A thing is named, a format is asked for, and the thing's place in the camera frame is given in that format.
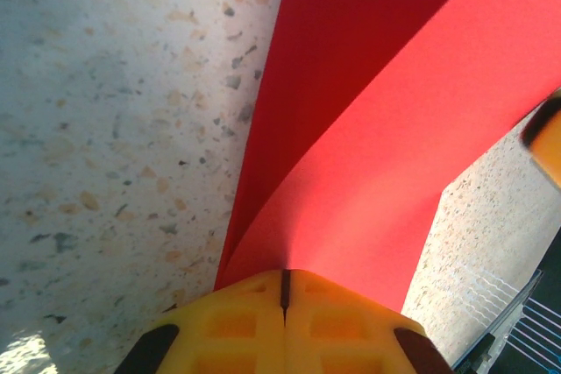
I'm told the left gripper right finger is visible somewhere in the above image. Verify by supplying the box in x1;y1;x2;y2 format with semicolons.
284;268;455;374

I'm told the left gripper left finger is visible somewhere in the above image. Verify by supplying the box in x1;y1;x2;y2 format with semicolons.
113;268;287;374

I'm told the red cloth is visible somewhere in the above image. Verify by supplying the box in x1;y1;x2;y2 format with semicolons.
214;0;561;314

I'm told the blue printed gear panel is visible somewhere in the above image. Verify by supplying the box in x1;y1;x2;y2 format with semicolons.
451;227;561;374

